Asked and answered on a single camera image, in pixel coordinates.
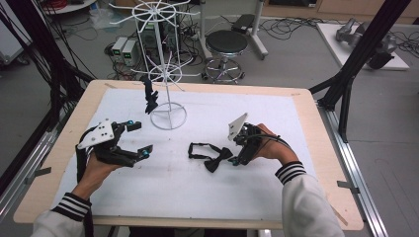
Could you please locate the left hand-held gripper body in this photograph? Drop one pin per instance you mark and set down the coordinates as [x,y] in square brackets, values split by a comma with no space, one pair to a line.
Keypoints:
[108,148]

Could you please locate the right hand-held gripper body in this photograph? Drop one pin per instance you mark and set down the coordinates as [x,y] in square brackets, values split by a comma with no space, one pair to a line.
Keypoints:
[248,140]

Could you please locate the black bow tie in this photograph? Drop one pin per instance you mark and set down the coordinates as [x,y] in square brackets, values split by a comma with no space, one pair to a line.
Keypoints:
[212,164]
[151,98]

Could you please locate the person's right hand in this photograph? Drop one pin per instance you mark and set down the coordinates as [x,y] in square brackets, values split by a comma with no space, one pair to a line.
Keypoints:
[276,149]

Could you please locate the person's left hand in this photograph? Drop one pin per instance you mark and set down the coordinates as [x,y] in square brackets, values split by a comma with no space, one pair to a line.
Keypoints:
[94,174]

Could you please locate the white foam mat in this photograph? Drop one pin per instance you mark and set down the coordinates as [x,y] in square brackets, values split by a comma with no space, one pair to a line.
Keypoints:
[171,194]

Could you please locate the grey power supply unit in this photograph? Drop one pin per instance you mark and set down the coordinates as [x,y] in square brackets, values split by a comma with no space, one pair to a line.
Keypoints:
[129,52]
[118,46]

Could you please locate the computer tower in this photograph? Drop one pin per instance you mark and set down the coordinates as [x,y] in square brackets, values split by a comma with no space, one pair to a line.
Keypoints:
[150,38]

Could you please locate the wooden table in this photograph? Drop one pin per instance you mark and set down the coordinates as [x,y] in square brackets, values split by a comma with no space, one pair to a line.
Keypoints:
[34,204]

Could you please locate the black round stool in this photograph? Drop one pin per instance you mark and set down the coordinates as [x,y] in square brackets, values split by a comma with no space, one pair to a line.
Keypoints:
[226,42]

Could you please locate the clear plastic bag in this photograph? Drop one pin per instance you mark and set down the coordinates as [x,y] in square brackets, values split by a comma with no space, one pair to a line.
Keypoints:
[102,18]

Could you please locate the thin wooden stick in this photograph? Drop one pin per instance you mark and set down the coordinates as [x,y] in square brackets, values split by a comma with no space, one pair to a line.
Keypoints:
[341,217]

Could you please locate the black box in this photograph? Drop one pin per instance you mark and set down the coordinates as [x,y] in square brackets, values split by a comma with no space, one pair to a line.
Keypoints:
[243,23]

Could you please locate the white floor platform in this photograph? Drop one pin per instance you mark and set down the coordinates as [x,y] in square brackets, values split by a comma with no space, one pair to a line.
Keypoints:
[334,47]

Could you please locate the round white table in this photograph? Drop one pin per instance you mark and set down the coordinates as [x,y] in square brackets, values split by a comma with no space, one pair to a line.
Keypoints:
[73,7]

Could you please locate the white panel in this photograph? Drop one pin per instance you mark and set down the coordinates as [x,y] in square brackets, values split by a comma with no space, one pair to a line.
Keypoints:
[8,42]

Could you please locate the grey robot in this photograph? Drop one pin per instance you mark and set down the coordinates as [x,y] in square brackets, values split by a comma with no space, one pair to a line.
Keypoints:
[349,33]

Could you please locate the grey metal bracket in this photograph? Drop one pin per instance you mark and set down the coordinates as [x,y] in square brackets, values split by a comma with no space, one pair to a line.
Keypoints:
[348,186]
[39,172]

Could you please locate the aluminium rail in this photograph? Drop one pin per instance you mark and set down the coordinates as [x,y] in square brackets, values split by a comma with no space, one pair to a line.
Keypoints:
[18,187]
[360,184]

